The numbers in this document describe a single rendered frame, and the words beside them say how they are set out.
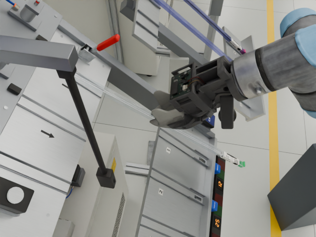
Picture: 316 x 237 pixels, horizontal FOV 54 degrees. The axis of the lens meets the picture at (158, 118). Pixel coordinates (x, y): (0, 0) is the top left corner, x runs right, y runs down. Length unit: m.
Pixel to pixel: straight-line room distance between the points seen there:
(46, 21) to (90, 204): 0.55
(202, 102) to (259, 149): 1.27
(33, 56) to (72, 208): 0.75
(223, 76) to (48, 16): 0.34
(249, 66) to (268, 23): 2.00
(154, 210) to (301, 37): 0.46
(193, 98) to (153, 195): 0.28
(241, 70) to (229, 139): 1.29
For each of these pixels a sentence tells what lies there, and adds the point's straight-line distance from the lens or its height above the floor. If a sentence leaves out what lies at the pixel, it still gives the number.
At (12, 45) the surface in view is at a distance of 0.27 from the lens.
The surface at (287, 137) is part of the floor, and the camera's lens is 1.89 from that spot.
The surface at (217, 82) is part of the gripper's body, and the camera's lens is 0.53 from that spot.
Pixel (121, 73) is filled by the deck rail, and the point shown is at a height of 0.96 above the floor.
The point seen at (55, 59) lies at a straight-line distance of 0.25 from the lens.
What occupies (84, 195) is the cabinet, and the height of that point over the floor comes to 0.62.
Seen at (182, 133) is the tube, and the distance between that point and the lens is 0.69.
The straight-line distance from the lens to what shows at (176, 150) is 0.80.
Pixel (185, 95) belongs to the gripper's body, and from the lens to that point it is 0.53.
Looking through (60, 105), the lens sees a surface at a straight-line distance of 0.63.
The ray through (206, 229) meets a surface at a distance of 0.81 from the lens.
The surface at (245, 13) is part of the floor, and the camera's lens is 2.54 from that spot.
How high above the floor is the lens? 1.52
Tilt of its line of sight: 57 degrees down
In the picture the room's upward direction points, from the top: straight up
